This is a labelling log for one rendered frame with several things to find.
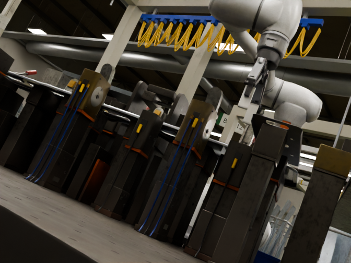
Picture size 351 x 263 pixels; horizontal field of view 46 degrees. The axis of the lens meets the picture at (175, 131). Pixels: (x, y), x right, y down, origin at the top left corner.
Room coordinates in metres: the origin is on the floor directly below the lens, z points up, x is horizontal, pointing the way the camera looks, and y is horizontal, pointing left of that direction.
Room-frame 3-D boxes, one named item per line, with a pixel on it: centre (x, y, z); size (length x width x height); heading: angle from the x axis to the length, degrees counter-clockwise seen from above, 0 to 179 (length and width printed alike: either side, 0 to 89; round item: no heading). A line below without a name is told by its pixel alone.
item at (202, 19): (4.47, 0.08, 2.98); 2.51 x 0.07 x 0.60; 51
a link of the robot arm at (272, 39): (1.19, -0.17, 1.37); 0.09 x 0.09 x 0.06
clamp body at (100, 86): (1.16, 0.27, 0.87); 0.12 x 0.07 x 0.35; 159
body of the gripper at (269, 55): (1.19, -0.17, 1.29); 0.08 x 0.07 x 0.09; 159
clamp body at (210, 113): (1.01, -0.04, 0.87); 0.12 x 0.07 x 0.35; 159
